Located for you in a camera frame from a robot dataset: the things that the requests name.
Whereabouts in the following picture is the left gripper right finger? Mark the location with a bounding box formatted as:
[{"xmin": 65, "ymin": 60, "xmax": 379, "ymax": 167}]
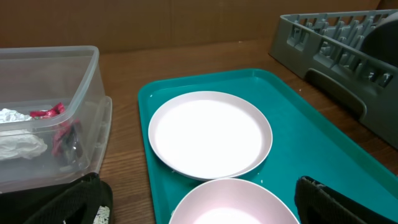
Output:
[{"xmin": 294, "ymin": 176, "xmax": 397, "ymax": 224}]

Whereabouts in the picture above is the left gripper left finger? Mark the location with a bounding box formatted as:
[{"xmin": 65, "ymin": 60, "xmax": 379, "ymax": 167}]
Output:
[{"xmin": 24, "ymin": 177, "xmax": 113, "ymax": 224}]

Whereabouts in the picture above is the red snack wrapper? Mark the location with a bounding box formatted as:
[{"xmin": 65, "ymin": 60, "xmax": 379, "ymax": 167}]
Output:
[{"xmin": 29, "ymin": 103, "xmax": 83, "ymax": 166}]

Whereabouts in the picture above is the pink small bowl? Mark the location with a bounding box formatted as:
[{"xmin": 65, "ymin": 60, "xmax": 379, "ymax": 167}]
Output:
[{"xmin": 169, "ymin": 179, "xmax": 299, "ymax": 224}]

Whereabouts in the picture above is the pile of rice grains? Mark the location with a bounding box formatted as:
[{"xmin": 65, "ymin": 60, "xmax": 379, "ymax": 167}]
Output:
[{"xmin": 93, "ymin": 206, "xmax": 111, "ymax": 224}]

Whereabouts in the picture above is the grey bowl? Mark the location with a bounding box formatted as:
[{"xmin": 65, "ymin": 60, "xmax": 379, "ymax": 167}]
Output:
[{"xmin": 361, "ymin": 12, "xmax": 398, "ymax": 67}]

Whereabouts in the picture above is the grey dishwasher rack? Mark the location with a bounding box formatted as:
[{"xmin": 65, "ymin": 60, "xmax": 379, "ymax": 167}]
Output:
[{"xmin": 269, "ymin": 9, "xmax": 397, "ymax": 147}]

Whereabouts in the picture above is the teal serving tray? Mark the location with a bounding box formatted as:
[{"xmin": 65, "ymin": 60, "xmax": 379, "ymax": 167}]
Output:
[{"xmin": 138, "ymin": 69, "xmax": 397, "ymax": 223}]

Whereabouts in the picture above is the black tray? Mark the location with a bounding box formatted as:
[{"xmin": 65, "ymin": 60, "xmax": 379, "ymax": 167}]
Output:
[{"xmin": 0, "ymin": 172, "xmax": 114, "ymax": 224}]

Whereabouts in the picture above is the clear plastic bin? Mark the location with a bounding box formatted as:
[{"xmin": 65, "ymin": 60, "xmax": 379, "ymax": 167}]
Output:
[{"xmin": 1, "ymin": 46, "xmax": 113, "ymax": 193}]

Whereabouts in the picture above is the large white plate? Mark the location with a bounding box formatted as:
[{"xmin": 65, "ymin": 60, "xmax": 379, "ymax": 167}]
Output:
[{"xmin": 148, "ymin": 91, "xmax": 273, "ymax": 181}]

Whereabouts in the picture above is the cardboard back wall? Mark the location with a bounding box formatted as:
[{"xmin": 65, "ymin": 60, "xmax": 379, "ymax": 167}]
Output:
[{"xmin": 1, "ymin": 0, "xmax": 397, "ymax": 52}]

